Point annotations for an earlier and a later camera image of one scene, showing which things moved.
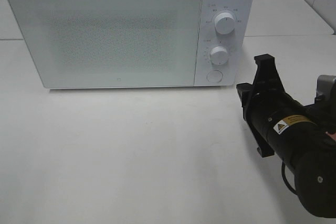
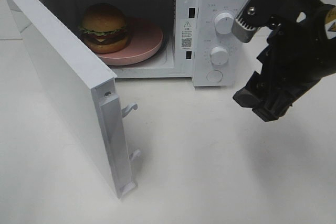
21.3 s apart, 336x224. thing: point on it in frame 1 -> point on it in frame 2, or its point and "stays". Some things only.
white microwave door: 110,36 -> 90,86
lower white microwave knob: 219,55 stays
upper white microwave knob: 224,23 stays
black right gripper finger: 266,76 -> 264,2
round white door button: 214,76 stays
